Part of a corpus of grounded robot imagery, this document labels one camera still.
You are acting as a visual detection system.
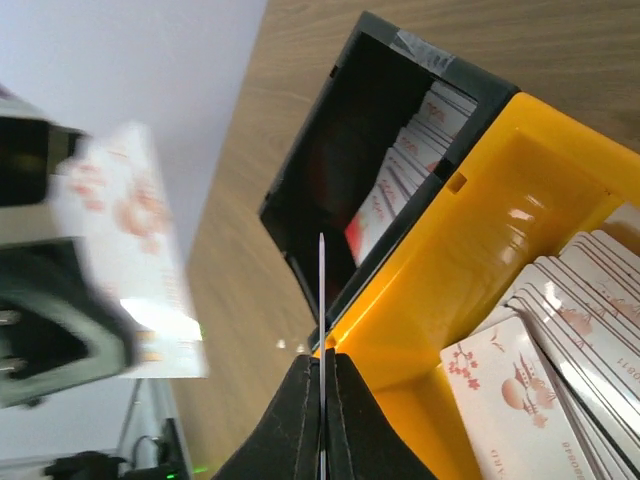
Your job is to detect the white blossom card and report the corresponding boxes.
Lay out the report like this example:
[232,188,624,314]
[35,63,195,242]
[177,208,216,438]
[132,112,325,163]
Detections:
[52,122,208,378]
[318,233,327,480]

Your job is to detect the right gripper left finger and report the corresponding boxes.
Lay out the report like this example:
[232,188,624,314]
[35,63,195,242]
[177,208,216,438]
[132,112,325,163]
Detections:
[214,355,320,480]

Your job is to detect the white cards in orange bin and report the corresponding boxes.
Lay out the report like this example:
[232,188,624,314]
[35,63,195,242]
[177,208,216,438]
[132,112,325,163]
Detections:
[440,204,639,479]

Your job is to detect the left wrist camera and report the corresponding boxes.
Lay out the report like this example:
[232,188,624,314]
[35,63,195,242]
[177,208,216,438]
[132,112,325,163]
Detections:
[1,90,86,245]

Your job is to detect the orange middle card bin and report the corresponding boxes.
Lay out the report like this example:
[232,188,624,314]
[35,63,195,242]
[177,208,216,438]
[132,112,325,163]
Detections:
[327,93,639,479]

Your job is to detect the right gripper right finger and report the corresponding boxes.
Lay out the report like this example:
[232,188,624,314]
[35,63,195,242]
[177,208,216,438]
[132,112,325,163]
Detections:
[325,349,435,479]

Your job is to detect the black left card bin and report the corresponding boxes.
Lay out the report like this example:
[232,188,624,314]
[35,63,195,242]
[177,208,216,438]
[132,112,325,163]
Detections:
[259,11,517,347]

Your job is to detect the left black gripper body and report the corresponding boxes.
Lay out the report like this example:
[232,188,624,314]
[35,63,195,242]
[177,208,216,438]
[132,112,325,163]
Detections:
[1,239,138,407]

